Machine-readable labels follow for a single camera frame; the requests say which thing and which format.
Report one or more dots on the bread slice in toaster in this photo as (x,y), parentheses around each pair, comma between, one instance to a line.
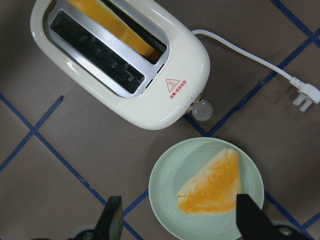
(112,27)

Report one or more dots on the white two-slot toaster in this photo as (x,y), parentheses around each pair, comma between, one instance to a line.
(149,92)

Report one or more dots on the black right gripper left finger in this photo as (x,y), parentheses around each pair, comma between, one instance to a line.
(110,223)

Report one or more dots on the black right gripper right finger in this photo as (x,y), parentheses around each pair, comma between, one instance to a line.
(252,223)

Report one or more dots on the triangular bread on plate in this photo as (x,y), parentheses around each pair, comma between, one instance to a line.
(214,188)

